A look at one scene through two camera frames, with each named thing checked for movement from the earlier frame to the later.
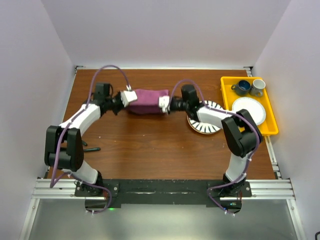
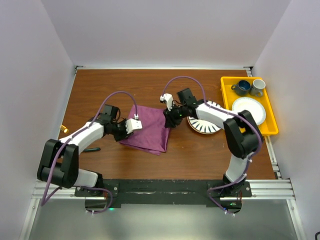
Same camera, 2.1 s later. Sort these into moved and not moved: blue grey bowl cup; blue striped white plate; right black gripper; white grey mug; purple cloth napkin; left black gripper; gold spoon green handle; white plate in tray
Moved: left black gripper; right black gripper; purple cloth napkin
Not moved: gold spoon green handle; white plate in tray; blue striped white plate; blue grey bowl cup; white grey mug
